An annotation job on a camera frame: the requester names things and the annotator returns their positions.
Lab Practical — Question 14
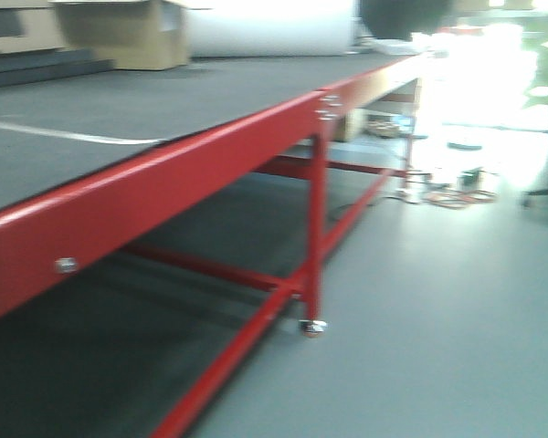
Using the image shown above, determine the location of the open cardboard box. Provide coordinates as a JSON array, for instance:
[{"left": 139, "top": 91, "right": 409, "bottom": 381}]
[{"left": 50, "top": 0, "right": 215, "bottom": 70}]

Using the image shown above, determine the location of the black conveyor belt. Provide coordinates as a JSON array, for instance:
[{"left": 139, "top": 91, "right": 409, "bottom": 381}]
[{"left": 0, "top": 52, "right": 395, "bottom": 210}]

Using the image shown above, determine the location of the orange cable coil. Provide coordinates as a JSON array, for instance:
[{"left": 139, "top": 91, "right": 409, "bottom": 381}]
[{"left": 423, "top": 189, "right": 498, "bottom": 211}]

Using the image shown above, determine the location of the red conveyor frame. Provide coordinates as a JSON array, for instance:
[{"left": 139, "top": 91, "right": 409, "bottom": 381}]
[{"left": 0, "top": 55, "right": 427, "bottom": 437}]

